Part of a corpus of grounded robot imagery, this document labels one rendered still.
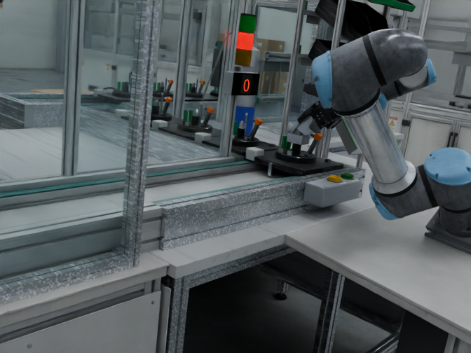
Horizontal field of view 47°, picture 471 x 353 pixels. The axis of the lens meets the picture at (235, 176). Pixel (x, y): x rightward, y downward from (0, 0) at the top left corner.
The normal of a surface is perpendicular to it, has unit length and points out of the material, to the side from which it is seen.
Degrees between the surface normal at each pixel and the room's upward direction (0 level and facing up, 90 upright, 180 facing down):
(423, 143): 90
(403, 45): 66
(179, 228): 90
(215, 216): 90
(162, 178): 90
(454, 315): 0
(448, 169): 40
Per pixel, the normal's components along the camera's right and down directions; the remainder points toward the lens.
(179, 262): 0.11, -0.96
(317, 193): -0.67, 0.11
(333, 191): 0.73, 0.25
